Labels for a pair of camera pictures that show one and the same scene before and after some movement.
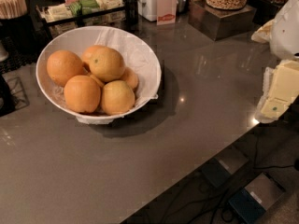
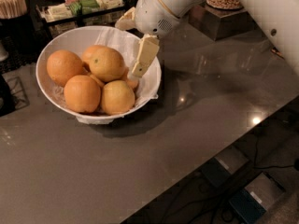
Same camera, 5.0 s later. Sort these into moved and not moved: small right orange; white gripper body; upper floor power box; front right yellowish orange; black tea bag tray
Moved: white gripper body
Not moved: upper floor power box; front right yellowish orange; black tea bag tray; small right orange
